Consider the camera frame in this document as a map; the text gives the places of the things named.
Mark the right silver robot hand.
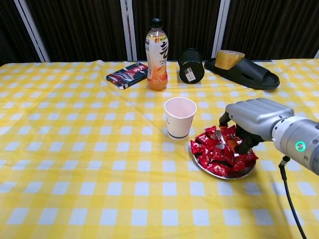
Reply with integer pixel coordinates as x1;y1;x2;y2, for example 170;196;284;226
218;98;295;153

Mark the white paper cup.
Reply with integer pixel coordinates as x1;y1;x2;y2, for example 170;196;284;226
164;97;197;141

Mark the silver metal plate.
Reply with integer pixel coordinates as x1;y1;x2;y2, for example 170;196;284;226
192;130;258;181

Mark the black rubber slipper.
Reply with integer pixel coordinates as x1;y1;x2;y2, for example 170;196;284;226
204;57;281;90

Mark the yellow tape roll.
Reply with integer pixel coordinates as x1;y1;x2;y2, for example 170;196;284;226
214;49;246;70

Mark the black mesh pen holder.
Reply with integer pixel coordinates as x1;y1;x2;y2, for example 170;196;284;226
177;48;205;85

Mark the dark pleated curtain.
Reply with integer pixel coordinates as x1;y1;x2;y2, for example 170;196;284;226
131;0;222;62
222;0;319;61
24;0;128;63
0;0;42;66

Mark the orange juice bottle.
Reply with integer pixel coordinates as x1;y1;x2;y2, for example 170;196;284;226
145;17;169;92

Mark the dark blue printed box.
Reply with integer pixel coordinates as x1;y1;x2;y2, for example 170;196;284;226
106;62;150;91

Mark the yellow checked tablecloth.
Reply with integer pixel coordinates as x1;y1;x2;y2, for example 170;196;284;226
0;58;319;239

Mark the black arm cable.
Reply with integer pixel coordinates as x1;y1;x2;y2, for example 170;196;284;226
278;155;308;239

